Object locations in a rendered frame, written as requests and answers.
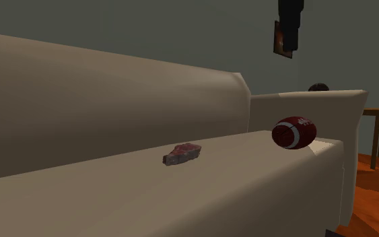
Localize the dark round object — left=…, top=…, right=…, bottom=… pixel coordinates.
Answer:
left=308, top=83, right=331, bottom=92

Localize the dark red football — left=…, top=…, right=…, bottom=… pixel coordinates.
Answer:
left=271, top=116, right=318, bottom=150

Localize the wooden side table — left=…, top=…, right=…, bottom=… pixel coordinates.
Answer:
left=361, top=108, right=379, bottom=170

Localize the raw red meat piece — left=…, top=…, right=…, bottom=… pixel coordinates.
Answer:
left=162, top=142, right=203, bottom=167

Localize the beige sofa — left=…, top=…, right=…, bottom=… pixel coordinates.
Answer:
left=0, top=31, right=370, bottom=237

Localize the dark framed wall picture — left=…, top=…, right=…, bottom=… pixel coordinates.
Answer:
left=273, top=20, right=294, bottom=59

